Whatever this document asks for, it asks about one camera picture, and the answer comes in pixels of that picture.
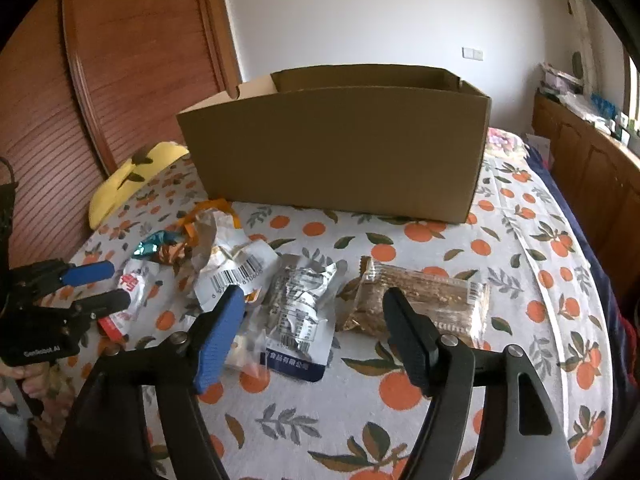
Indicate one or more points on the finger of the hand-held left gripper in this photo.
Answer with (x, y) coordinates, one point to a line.
(87, 272)
(107, 302)

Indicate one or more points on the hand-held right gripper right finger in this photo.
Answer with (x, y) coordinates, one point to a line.
(405, 340)

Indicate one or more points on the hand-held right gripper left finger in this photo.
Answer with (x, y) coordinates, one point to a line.
(220, 340)

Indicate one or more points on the small clear snack packet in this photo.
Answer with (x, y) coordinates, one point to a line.
(246, 355)

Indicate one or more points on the red and white snack packet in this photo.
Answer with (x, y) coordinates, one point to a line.
(132, 285)

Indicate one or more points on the clear brown cracker packet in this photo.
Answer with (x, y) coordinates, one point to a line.
(425, 285)

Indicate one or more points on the teal candy wrapper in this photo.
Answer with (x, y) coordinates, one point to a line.
(150, 246)

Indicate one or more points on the white barcode snack packet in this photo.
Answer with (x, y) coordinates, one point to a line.
(240, 270)

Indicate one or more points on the brown candy wrapper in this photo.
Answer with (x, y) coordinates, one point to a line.
(175, 254)

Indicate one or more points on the silver snack packet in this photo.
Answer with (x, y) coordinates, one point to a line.
(300, 305)

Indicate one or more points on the orange-edged wrapper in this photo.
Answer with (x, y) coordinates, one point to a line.
(210, 227)

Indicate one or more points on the brown cardboard box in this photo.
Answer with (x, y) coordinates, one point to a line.
(325, 160)

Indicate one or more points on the person's left hand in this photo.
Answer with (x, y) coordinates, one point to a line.
(35, 385)

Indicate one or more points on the yellow leaf-print pillow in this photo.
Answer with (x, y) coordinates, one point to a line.
(110, 195)

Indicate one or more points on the orange-print white bedsheet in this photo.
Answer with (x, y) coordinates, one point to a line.
(350, 410)

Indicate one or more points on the dark blue blanket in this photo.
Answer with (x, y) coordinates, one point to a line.
(575, 220)

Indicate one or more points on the wooden slatted headboard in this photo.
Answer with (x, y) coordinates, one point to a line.
(125, 60)

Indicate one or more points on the floral pillow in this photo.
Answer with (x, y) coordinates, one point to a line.
(505, 141)

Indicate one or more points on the red cloth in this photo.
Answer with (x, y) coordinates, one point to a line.
(631, 335)

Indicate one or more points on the white paper sheet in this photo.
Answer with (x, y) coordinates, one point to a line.
(537, 145)

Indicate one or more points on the wooden side cabinet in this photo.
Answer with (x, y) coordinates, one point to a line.
(590, 175)

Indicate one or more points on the pile of papers and boxes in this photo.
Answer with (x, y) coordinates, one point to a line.
(560, 82)

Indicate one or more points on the white wall switch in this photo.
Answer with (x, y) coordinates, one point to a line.
(472, 53)

